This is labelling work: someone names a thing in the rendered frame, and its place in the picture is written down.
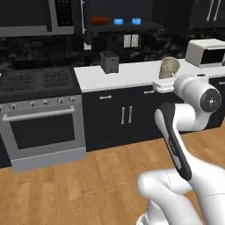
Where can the black open cabinet door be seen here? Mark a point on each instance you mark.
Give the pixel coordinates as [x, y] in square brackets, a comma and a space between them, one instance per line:
[87, 26]

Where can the dark grey toaster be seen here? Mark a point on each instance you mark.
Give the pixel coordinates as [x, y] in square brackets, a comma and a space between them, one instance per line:
[110, 62]

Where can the black open cabinet shelf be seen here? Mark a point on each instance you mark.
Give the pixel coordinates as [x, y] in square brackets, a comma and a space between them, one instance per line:
[126, 27]

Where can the black upper cabinet run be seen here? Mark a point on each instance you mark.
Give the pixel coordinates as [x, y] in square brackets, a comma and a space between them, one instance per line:
[209, 13]

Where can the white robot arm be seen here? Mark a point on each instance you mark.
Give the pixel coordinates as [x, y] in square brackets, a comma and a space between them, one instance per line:
[164, 187]

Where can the grey oven door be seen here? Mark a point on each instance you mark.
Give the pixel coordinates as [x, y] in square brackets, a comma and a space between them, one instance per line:
[44, 137]

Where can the black lower cabinet door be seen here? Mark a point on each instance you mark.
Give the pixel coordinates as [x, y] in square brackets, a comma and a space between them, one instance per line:
[102, 129]
[143, 120]

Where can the white toaster oven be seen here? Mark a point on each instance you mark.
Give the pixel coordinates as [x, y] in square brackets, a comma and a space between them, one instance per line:
[205, 51]

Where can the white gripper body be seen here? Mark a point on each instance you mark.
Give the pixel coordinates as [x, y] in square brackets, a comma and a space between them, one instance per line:
[163, 86]

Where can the white wall outlet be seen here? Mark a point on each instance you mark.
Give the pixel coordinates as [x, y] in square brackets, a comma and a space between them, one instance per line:
[131, 40]

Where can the red-brown bowl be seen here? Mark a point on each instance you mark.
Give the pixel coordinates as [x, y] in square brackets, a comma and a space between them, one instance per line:
[100, 20]

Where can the black drawer front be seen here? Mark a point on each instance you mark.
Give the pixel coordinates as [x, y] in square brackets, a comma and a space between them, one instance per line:
[148, 98]
[112, 96]

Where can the grey microwave oven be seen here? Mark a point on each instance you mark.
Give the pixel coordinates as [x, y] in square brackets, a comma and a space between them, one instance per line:
[29, 16]

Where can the silver stove knob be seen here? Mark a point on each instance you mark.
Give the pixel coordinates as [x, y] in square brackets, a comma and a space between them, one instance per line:
[32, 104]
[72, 99]
[60, 100]
[13, 106]
[45, 102]

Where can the black gas hob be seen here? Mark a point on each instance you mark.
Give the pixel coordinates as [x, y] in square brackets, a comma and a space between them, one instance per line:
[36, 80]

